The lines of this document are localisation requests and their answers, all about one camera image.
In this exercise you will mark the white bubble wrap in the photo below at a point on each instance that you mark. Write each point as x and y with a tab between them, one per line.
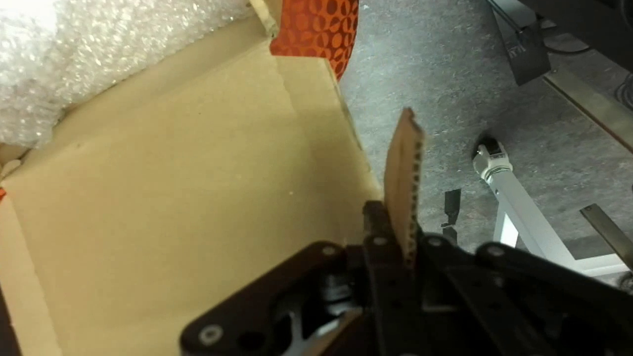
84	54

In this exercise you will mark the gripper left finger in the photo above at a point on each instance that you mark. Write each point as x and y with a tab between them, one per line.
296	291

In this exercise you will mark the cardboard box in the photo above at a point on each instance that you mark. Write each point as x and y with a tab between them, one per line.
188	198

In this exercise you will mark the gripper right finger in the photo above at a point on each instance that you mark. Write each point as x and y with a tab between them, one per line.
519	301

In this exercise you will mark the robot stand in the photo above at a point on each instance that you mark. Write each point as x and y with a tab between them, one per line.
521	207

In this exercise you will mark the orange patterned chair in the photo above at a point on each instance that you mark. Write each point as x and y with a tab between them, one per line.
319	29

